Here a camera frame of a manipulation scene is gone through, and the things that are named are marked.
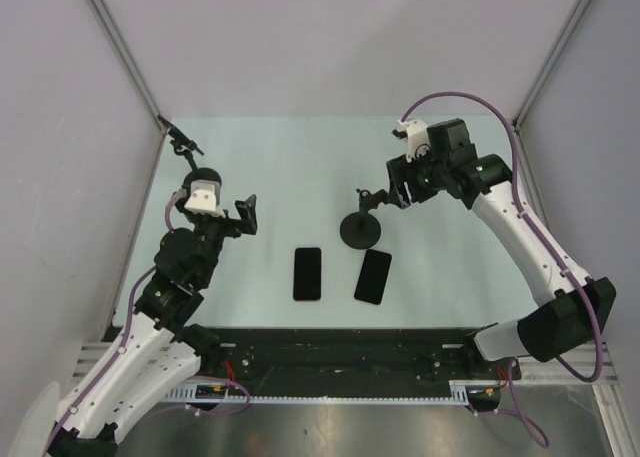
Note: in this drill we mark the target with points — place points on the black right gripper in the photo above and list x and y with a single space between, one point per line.
399 172

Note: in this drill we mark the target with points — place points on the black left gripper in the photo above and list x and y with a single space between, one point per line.
247 215

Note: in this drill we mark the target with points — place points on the black tripod phone stand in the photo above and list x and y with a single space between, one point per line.
361 230

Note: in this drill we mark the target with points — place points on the pink phone black screen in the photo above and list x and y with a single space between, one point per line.
307 279

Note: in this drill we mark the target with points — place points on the white phone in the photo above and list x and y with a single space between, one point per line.
371 283

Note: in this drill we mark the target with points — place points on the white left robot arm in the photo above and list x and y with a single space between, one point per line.
157 347

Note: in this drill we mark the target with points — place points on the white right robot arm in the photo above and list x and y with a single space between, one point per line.
570 303

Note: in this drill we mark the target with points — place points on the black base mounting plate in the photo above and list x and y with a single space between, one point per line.
351 364

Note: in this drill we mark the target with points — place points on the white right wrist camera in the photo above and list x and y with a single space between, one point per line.
414 134

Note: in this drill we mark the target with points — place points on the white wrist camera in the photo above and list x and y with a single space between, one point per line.
414 134
204 197

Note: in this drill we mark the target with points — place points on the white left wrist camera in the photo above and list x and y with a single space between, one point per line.
204 197

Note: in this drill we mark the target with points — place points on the left aluminium frame post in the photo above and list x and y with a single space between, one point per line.
117 41

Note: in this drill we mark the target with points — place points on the white corner frame post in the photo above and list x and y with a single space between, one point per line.
573 21

